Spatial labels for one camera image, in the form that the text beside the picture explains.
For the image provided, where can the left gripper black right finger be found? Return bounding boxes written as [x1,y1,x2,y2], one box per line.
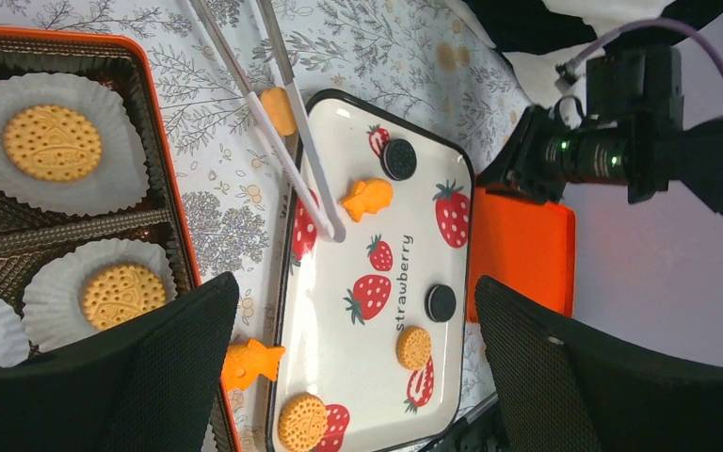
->
[474,276,723,451]

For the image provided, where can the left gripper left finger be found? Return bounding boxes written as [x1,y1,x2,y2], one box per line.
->
[0,272,239,451]

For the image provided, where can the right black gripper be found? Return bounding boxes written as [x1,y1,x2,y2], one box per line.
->
[476,105,631,206]

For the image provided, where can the orange fish cookie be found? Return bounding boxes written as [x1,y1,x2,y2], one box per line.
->
[221,338,286,391]
[341,178,394,222]

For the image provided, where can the white strawberry tray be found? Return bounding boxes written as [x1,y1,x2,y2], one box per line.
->
[265,89,474,451]

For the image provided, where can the orange compartment cookie box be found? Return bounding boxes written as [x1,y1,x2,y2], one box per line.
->
[0,24,244,452]

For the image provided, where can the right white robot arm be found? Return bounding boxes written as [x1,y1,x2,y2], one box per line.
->
[477,46,723,215]

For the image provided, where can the orange box lid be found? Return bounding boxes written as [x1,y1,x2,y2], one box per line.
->
[466,188,576,323]

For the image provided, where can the black sandwich cookie top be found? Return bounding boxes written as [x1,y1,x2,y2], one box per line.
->
[380,138,417,181]

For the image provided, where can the black sandwich cookie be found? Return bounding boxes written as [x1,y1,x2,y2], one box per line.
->
[425,284,457,323]
[380,138,417,181]

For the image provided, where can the black sandwich cookie right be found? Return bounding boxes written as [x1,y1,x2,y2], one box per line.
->
[425,284,457,323]

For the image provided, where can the floral table mat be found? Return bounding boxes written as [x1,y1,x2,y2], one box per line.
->
[0,1,526,341]

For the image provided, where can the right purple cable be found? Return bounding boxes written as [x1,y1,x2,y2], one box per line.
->
[564,17,723,117]

